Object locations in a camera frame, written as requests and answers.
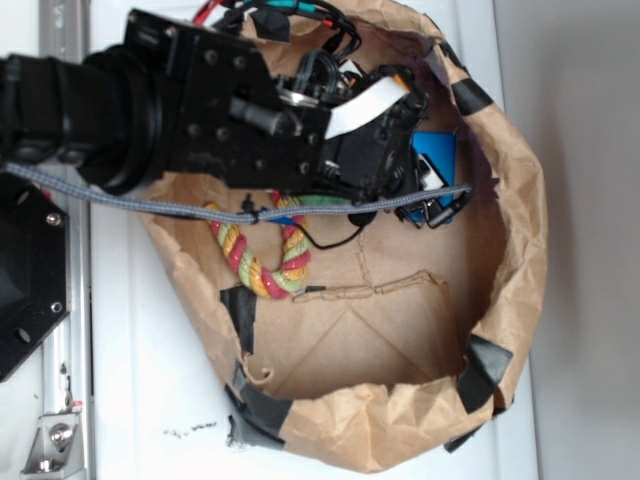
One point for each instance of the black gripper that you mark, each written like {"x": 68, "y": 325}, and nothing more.
{"x": 213, "y": 107}

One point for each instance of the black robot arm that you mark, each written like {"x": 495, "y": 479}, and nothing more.
{"x": 86, "y": 114}

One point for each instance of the blue rectangular block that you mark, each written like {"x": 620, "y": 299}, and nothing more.
{"x": 435, "y": 159}

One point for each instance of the brown paper bag tray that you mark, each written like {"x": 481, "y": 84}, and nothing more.
{"x": 405, "y": 339}

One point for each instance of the multicolour rope toy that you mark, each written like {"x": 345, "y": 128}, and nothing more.
{"x": 271, "y": 261}

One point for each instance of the black octagonal mount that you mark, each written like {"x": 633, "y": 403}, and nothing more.
{"x": 34, "y": 280}

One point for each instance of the aluminium frame rail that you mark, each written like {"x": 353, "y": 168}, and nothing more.
{"x": 63, "y": 28}

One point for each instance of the silver corner bracket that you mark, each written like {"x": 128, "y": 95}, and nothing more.
{"x": 57, "y": 450}

